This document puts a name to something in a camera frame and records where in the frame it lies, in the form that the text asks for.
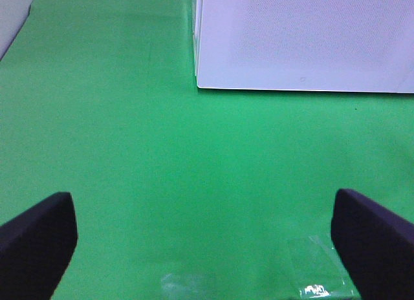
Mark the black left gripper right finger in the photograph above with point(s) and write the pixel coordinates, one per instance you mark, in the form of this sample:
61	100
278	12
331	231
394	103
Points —
375	246

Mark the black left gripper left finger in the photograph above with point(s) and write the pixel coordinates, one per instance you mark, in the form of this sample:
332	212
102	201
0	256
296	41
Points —
36	248

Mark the white microwave door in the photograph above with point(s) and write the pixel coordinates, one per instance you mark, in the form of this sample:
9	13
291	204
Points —
304	45

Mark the clear tape patch right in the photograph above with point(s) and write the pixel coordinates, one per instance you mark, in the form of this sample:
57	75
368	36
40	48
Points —
317	271

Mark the clear tape patch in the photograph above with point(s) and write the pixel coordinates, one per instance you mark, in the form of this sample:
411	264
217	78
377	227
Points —
317	271
188	286

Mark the clear tape patch left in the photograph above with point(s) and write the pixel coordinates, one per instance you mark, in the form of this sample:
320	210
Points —
188	286

